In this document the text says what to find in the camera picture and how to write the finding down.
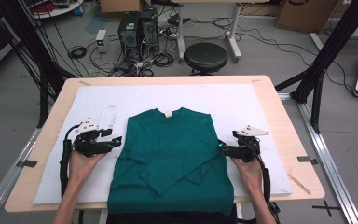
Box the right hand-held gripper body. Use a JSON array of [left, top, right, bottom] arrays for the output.
[[229, 125, 270, 163]]

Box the small cardboard box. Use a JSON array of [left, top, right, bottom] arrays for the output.
[[99, 0, 145, 14]]

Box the white desk frame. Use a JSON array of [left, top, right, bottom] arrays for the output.
[[176, 0, 242, 63]]

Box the aluminium floor rail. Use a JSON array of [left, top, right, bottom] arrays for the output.
[[0, 127, 42, 224], [278, 92, 358, 224]]

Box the round white table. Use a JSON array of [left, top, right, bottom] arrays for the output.
[[21, 0, 85, 21]]

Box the coiled black cable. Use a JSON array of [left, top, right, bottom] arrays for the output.
[[67, 45, 89, 60]]

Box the green long-sleeved shirt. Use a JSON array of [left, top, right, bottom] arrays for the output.
[[106, 106, 235, 217]]

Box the black computer tower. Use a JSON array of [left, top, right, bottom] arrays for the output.
[[139, 7, 160, 54], [117, 12, 141, 61]]

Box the right hand-held gripper black cable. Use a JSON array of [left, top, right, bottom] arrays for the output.
[[245, 138, 282, 224]]

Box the white foam mat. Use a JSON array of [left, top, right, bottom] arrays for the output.
[[33, 83, 293, 205]]

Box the left hand-held gripper black cable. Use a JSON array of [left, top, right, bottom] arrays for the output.
[[59, 123, 82, 200]]

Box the thin wooden stick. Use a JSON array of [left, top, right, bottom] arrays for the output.
[[287, 173, 312, 196]]

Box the black round stool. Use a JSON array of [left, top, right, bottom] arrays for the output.
[[183, 42, 229, 76]]

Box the white box with green light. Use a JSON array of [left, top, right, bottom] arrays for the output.
[[95, 29, 108, 53]]

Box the black metal frame strut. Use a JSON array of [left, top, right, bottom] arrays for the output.
[[274, 0, 358, 134]]

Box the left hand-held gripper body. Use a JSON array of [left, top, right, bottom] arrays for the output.
[[71, 118, 116, 159]]

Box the tangle of floor cables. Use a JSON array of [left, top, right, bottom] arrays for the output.
[[87, 40, 176, 77]]

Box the black metal frame with cables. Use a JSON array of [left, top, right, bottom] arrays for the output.
[[0, 0, 79, 129]]

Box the small black connector box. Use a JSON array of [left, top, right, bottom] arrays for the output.
[[268, 201, 282, 217]]

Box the hand-held gripper black cable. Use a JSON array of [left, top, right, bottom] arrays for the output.
[[59, 123, 82, 200], [245, 138, 282, 224]]

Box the large cardboard box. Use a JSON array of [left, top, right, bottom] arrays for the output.
[[275, 0, 338, 34]]

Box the person's left hand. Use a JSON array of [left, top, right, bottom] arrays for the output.
[[68, 151, 106, 187]]

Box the black tape cross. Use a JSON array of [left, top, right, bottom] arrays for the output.
[[311, 200, 341, 217]]

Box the person's right hand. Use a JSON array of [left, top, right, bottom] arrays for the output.
[[231, 157, 265, 194]]

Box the black tape piece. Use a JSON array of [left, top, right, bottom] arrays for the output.
[[296, 155, 319, 166], [15, 159, 38, 169]]

